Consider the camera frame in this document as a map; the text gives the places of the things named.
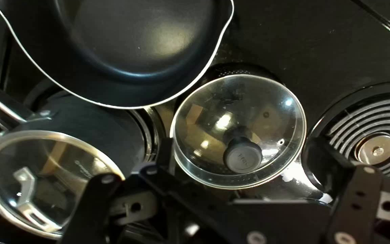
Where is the glass lid with black knob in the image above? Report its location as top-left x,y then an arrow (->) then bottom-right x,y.
170,73 -> 307,190

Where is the black electric stove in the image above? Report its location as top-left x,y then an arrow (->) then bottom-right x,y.
0,0 -> 390,244

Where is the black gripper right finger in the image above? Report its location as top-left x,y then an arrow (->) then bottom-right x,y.
307,138 -> 390,244

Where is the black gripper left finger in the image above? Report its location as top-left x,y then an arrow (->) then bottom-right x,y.
58,134 -> 232,244

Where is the coil burner element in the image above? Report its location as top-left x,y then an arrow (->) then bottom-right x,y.
307,80 -> 390,182

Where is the grey stockpot with lid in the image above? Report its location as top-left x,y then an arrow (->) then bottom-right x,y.
0,92 -> 162,240

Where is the black saucepan with long handle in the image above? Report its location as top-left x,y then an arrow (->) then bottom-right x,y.
0,0 -> 234,110

